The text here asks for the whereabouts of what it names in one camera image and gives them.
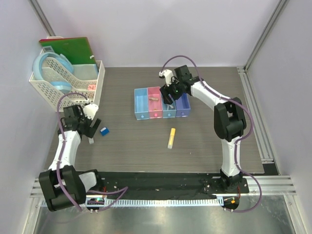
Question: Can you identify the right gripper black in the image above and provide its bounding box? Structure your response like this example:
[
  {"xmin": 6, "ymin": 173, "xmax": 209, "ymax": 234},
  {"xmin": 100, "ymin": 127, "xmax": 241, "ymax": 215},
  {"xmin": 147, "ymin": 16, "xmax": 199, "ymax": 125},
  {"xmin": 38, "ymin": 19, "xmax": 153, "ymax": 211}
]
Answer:
[{"xmin": 160, "ymin": 77, "xmax": 183, "ymax": 105}]

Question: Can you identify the blue white eraser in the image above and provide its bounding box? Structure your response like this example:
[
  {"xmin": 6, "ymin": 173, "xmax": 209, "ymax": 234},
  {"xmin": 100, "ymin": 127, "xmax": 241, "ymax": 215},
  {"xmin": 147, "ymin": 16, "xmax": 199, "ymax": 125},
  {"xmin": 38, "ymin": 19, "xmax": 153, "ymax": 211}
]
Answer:
[{"xmin": 100, "ymin": 127, "xmax": 110, "ymax": 136}]

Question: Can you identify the pink bin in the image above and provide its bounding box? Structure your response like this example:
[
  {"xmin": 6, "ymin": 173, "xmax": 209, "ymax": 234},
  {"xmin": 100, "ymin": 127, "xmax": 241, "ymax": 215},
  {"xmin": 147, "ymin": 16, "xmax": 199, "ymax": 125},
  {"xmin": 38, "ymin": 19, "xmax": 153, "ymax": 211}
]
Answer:
[{"xmin": 147, "ymin": 87, "xmax": 163, "ymax": 118}]

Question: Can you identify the light blue bin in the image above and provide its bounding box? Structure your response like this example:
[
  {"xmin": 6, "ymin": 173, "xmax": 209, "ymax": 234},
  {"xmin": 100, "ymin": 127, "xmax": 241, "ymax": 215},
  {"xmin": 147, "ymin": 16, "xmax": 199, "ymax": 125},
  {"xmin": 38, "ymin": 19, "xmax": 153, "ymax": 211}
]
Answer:
[{"xmin": 134, "ymin": 88, "xmax": 150, "ymax": 120}]

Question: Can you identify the yellow highlighter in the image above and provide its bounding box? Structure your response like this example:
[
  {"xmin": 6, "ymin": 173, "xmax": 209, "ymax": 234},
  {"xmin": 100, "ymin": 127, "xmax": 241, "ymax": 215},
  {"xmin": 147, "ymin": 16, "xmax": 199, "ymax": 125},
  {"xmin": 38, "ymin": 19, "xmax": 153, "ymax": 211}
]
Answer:
[{"xmin": 167, "ymin": 128, "xmax": 176, "ymax": 149}]

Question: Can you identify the purple bin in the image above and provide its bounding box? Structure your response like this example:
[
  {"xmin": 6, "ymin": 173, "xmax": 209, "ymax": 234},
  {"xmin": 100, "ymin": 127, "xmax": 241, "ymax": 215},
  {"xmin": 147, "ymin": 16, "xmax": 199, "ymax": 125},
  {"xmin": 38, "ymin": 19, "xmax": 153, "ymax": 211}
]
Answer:
[{"xmin": 175, "ymin": 94, "xmax": 191, "ymax": 117}]

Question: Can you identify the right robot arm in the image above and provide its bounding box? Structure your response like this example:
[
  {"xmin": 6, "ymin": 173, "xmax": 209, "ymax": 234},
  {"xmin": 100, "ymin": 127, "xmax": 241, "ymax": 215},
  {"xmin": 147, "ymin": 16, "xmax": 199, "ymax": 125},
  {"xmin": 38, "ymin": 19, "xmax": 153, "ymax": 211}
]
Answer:
[{"xmin": 159, "ymin": 65, "xmax": 247, "ymax": 193}]

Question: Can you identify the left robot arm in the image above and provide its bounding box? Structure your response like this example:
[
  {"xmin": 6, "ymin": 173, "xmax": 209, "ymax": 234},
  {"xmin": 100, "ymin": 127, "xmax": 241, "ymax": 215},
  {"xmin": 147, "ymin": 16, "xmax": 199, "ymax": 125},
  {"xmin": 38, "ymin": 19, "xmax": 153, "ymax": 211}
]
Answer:
[{"xmin": 39, "ymin": 94, "xmax": 107, "ymax": 212}]

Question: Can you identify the light blue headband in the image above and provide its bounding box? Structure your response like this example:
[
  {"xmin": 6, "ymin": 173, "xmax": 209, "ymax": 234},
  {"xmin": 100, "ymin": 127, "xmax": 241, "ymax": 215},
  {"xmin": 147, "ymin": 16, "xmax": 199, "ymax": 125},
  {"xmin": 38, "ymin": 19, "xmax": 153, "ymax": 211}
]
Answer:
[{"xmin": 33, "ymin": 52, "xmax": 74, "ymax": 94}]

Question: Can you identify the white perforated file rack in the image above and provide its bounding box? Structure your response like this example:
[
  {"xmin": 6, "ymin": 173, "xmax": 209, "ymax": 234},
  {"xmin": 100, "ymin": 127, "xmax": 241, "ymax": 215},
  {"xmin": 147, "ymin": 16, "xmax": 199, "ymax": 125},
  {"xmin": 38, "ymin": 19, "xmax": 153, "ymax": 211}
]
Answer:
[{"xmin": 29, "ymin": 57, "xmax": 105, "ymax": 111}]

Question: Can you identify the green folder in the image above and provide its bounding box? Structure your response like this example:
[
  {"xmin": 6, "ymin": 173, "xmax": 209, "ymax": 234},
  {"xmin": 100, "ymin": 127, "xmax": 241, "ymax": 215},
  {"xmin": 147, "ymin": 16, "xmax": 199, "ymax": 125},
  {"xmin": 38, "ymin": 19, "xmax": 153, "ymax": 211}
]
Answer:
[{"xmin": 39, "ymin": 37, "xmax": 96, "ymax": 65}]

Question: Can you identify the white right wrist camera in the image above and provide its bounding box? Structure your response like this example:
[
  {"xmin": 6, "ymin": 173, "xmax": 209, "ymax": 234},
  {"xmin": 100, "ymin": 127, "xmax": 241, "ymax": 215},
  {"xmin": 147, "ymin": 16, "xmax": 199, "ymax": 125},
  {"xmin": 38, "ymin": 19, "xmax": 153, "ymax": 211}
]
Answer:
[{"xmin": 158, "ymin": 69, "xmax": 175, "ymax": 87}]

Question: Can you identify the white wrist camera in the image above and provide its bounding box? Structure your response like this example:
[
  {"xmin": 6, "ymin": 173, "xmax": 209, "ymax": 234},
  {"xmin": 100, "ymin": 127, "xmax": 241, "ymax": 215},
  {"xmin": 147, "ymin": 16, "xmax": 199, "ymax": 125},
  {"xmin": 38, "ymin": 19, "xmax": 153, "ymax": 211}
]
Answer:
[
  {"xmin": 83, "ymin": 99, "xmax": 99, "ymax": 120},
  {"xmin": 158, "ymin": 69, "xmax": 175, "ymax": 87}
]

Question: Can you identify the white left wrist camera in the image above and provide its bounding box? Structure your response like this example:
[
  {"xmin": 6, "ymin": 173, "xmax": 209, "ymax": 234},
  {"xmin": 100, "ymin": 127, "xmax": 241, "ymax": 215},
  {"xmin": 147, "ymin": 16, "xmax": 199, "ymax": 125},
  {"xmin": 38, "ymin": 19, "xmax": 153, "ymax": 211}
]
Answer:
[{"xmin": 83, "ymin": 99, "xmax": 99, "ymax": 120}]

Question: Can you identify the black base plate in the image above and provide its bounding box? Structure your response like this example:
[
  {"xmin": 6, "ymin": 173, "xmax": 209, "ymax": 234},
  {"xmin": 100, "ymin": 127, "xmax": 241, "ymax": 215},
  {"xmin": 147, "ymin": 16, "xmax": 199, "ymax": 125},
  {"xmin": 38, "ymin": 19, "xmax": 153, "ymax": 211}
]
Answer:
[{"xmin": 87, "ymin": 172, "xmax": 250, "ymax": 199}]

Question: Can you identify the slotted cable duct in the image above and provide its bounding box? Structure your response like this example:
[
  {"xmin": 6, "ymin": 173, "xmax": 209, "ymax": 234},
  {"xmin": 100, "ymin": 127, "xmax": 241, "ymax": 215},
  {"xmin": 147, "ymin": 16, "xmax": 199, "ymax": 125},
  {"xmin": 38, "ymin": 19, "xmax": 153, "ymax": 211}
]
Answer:
[{"xmin": 80, "ymin": 197, "xmax": 224, "ymax": 208}]

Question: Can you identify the aluminium frame rail right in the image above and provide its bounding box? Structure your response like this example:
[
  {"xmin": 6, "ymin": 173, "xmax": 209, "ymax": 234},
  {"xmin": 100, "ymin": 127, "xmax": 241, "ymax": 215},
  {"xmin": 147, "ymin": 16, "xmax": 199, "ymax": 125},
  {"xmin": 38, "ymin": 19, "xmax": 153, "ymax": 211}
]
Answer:
[{"xmin": 237, "ymin": 0, "xmax": 289, "ymax": 176}]

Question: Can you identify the aluminium frame rail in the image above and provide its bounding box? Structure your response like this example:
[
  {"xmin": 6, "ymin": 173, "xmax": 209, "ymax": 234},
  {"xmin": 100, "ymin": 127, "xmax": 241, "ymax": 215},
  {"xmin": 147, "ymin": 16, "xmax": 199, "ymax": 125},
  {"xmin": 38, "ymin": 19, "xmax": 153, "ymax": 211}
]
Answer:
[
  {"xmin": 237, "ymin": 0, "xmax": 289, "ymax": 176},
  {"xmin": 28, "ymin": 0, "xmax": 56, "ymax": 37}
]

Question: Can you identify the aluminium frame rail left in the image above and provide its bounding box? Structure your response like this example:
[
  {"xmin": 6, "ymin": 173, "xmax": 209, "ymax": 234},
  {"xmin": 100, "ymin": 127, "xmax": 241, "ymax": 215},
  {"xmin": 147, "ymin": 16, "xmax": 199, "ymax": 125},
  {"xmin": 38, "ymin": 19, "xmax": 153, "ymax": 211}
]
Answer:
[{"xmin": 28, "ymin": 0, "xmax": 56, "ymax": 37}]

